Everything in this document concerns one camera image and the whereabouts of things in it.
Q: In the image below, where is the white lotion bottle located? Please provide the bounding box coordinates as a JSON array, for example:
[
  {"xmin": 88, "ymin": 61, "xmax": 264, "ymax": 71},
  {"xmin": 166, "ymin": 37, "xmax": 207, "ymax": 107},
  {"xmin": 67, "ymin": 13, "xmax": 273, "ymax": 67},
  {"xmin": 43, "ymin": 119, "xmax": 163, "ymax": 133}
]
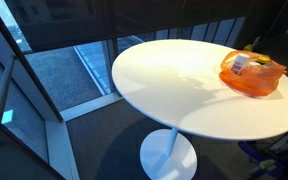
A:
[{"xmin": 230, "ymin": 53, "xmax": 251, "ymax": 77}]

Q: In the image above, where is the orange plastic bag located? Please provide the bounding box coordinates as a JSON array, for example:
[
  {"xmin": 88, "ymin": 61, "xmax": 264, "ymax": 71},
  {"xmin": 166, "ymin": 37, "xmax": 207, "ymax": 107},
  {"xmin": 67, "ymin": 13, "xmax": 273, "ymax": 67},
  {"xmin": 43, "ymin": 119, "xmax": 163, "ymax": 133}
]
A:
[{"xmin": 218, "ymin": 50, "xmax": 288, "ymax": 98}]

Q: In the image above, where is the dark roller window shade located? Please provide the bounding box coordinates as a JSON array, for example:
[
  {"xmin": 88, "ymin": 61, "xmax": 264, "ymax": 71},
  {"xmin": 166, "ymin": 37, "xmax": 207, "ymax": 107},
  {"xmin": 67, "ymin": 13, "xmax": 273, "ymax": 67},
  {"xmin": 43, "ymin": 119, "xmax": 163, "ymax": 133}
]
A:
[{"xmin": 3, "ymin": 0, "xmax": 288, "ymax": 54}]

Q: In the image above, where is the yellow-green object behind table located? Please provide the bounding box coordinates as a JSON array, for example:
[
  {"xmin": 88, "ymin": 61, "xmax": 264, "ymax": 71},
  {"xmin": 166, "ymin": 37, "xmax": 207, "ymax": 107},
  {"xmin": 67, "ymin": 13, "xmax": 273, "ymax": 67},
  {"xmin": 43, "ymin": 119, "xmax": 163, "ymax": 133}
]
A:
[{"xmin": 243, "ymin": 35, "xmax": 262, "ymax": 52}]

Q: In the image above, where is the yellow round object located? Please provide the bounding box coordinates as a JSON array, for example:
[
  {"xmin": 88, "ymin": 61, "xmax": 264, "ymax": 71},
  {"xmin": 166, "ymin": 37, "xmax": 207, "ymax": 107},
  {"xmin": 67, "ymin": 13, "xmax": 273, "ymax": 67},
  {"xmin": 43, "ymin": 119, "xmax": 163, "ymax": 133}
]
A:
[{"xmin": 257, "ymin": 55, "xmax": 272, "ymax": 65}]

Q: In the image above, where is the purple and yellow equipment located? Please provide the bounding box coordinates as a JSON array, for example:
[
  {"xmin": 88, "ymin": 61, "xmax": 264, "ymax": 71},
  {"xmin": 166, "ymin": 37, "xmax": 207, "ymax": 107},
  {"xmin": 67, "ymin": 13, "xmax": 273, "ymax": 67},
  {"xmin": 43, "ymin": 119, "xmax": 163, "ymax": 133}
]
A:
[{"xmin": 237, "ymin": 131, "xmax": 288, "ymax": 180}]

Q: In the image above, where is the round white pedestal table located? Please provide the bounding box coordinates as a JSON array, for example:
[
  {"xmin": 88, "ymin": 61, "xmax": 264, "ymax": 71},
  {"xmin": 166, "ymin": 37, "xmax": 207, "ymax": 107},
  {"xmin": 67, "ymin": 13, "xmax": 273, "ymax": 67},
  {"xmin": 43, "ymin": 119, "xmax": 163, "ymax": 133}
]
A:
[{"xmin": 111, "ymin": 38, "xmax": 288, "ymax": 180}]

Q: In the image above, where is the metal handrail post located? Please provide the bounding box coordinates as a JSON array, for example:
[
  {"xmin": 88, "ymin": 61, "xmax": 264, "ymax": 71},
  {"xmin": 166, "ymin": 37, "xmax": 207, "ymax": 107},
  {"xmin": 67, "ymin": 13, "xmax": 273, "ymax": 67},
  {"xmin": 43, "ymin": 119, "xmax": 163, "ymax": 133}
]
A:
[{"xmin": 0, "ymin": 55, "xmax": 17, "ymax": 180}]

